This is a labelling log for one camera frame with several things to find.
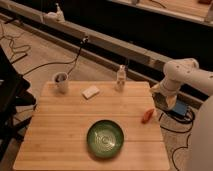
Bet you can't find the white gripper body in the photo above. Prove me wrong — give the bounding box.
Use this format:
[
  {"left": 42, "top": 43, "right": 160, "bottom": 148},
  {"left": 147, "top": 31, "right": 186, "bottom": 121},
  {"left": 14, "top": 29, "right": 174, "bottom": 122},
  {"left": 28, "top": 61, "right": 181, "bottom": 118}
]
[{"left": 150, "top": 83, "right": 177, "bottom": 109}]

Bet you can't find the green ceramic bowl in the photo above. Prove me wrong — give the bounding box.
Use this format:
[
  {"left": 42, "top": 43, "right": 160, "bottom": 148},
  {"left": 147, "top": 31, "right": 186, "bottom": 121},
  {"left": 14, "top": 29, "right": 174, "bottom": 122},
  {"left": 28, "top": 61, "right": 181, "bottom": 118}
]
[{"left": 86, "top": 120, "right": 124, "bottom": 159}]

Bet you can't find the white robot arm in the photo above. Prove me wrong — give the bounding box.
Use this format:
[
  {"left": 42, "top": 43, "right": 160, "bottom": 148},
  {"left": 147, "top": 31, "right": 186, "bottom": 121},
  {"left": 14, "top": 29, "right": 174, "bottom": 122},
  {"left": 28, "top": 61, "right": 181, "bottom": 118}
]
[{"left": 150, "top": 58, "right": 213, "bottom": 171}]

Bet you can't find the blue power box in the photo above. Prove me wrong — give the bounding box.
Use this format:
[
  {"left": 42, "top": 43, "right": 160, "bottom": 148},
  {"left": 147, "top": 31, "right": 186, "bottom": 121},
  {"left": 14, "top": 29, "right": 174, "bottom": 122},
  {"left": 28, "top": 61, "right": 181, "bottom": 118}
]
[{"left": 171, "top": 100, "right": 188, "bottom": 117}]

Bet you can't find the orange carrot toy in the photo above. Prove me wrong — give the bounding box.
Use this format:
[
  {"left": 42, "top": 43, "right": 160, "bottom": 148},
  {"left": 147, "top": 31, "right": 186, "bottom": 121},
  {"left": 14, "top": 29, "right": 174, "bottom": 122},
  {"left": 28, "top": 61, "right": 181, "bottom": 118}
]
[{"left": 141, "top": 109, "right": 154, "bottom": 124}]

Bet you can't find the small clear bottle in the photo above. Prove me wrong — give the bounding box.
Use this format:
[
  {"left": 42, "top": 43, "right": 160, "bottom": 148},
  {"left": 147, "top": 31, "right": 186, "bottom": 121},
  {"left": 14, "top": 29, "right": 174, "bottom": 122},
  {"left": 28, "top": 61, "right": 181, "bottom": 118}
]
[{"left": 116, "top": 65, "right": 126, "bottom": 91}]

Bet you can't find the white mug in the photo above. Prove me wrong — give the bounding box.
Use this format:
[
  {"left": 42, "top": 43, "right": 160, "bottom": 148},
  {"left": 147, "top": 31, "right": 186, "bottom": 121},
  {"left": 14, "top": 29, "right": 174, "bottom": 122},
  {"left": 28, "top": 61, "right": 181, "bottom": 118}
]
[{"left": 53, "top": 72, "right": 68, "bottom": 94}]

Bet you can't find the black chair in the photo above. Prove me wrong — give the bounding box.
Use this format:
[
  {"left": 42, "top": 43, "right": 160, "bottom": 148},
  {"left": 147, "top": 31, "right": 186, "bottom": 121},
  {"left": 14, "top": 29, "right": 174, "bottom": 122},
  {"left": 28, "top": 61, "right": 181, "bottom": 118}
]
[{"left": 0, "top": 46, "right": 36, "bottom": 161}]

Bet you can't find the black floor cable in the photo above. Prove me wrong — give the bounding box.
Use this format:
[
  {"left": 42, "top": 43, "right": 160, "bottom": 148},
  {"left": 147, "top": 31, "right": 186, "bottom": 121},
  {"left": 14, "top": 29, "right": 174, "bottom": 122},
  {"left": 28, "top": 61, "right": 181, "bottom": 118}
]
[{"left": 21, "top": 35, "right": 90, "bottom": 77}]

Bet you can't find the grey metal rail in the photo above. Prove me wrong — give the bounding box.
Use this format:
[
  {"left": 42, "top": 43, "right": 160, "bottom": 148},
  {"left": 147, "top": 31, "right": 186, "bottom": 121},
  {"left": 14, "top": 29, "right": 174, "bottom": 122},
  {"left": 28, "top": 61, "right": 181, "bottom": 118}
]
[{"left": 0, "top": 0, "right": 213, "bottom": 79}]

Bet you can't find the white device on rail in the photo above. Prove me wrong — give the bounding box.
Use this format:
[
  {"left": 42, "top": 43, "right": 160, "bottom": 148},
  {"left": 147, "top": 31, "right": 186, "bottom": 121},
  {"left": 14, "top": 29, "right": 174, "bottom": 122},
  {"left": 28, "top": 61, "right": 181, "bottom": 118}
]
[{"left": 45, "top": 4, "right": 65, "bottom": 22}]

